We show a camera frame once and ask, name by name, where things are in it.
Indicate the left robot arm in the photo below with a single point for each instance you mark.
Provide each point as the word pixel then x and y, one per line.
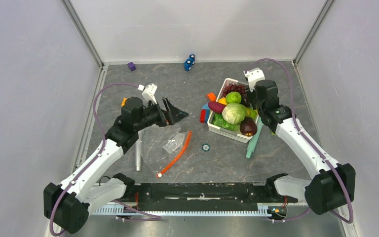
pixel 70 203

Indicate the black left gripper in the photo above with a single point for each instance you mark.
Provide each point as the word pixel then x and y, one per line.
pixel 175 114

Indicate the fake green cabbage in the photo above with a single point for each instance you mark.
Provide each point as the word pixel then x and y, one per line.
pixel 234 113

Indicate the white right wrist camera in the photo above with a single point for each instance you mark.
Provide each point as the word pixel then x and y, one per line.
pixel 253 76

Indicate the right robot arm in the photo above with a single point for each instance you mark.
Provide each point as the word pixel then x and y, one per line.
pixel 331 184

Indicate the white plastic basket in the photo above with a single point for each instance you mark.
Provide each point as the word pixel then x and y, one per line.
pixel 224 132

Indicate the blue toy car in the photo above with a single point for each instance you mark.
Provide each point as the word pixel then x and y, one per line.
pixel 188 64

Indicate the orange toy cup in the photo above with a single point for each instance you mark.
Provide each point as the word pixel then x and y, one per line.
pixel 211 96

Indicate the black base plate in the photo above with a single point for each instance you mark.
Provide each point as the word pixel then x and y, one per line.
pixel 200 196

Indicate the small green fake fruit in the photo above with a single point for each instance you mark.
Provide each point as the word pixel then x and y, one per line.
pixel 233 97

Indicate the fake green apple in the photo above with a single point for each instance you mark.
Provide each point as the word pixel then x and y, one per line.
pixel 253 114

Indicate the silver metal cylinder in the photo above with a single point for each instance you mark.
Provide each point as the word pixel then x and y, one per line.
pixel 138 155

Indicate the fake yellow corn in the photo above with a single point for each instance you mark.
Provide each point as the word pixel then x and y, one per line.
pixel 248 111

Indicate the fake green lettuce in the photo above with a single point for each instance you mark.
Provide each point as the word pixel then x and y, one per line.
pixel 219 121

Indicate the orange toy block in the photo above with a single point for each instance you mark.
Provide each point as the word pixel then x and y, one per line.
pixel 124 101

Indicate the green white poker chip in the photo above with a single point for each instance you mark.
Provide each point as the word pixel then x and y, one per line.
pixel 205 147

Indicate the red blue toy block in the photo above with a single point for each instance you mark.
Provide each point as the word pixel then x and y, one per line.
pixel 205 113

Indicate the purple toy cube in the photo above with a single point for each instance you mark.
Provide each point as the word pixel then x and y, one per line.
pixel 131 66

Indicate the dark red fake grapes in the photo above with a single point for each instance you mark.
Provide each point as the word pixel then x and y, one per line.
pixel 232 87

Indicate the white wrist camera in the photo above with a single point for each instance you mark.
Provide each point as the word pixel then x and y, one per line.
pixel 253 76
pixel 148 92

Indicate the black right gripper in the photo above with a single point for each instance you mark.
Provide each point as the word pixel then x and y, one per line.
pixel 252 94

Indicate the clear zip top bag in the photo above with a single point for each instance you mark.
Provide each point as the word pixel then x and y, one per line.
pixel 163 146

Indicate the dark maroon fake fruit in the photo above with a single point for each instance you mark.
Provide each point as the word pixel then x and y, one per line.
pixel 248 127

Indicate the fake yellow lemon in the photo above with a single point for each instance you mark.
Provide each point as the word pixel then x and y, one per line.
pixel 223 101

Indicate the purple fake sweet potato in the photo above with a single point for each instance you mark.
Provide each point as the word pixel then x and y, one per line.
pixel 216 106

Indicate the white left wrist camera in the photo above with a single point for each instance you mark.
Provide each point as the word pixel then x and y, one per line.
pixel 148 92

